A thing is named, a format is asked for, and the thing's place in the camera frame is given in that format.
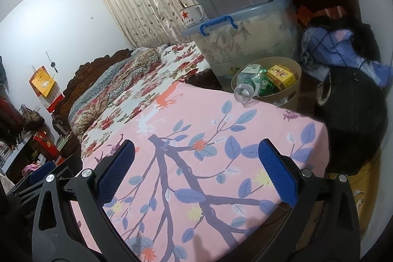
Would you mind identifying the storage box with blue handle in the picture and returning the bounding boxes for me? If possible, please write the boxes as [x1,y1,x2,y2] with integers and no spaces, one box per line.
[182,0,303,94]

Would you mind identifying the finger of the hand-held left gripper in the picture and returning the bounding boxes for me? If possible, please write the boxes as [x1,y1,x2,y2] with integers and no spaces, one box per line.
[14,161,58,193]

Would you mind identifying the pink leaf print blanket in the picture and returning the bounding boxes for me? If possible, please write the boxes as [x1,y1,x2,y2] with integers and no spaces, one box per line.
[70,82,329,262]

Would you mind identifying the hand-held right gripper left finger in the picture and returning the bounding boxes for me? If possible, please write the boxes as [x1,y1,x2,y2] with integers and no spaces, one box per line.
[31,139,137,262]

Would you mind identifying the floral bed sheet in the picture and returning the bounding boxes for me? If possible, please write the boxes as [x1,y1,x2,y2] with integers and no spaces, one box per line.
[80,41,212,158]

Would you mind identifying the black bag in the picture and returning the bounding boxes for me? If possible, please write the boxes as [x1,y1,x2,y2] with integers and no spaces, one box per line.
[313,66,389,177]

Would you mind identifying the dark red folded clothes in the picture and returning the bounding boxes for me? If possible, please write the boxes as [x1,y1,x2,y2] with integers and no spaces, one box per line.
[0,98,22,143]

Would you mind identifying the blue and purple clothes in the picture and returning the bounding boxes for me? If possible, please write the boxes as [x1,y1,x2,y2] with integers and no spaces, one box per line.
[299,26,390,87]

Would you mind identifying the red gift bag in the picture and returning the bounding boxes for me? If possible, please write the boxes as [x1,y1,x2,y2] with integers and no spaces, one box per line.
[32,131,60,164]

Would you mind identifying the metal shelf rack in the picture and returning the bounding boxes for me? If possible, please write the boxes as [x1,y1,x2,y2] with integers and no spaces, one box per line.
[0,96,37,186]

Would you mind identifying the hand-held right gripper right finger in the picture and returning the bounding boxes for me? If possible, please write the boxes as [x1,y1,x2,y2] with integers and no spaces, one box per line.
[257,138,361,262]

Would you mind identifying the green snack wrapper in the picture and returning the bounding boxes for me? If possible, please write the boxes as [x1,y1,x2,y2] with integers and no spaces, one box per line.
[258,78,277,97]

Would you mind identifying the beige round trash bin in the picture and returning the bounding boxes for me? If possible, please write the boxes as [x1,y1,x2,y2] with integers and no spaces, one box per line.
[230,56,303,110]

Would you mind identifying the brown handbag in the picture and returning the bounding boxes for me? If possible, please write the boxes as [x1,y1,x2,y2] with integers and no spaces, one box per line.
[18,105,45,130]

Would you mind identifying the pink cloth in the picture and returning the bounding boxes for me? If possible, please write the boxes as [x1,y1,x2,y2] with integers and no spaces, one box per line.
[22,164,39,177]

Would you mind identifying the clear plastic bottle green label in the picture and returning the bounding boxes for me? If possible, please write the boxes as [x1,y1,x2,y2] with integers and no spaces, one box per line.
[233,64,267,103]

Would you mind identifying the carved wooden headboard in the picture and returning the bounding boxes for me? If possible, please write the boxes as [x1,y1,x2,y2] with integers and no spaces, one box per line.
[51,49,131,140]

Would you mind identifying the red and yellow wall calendar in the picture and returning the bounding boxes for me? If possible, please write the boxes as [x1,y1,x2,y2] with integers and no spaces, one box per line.
[29,66,60,112]

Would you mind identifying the white enamel mug red star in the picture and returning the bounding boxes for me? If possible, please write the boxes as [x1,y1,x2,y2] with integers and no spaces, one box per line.
[179,5,206,28]

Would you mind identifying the floral quilt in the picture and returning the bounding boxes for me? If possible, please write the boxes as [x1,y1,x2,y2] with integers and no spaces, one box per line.
[68,47,162,134]

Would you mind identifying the orange striped cloth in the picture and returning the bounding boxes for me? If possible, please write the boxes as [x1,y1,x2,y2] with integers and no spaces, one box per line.
[296,4,349,23]

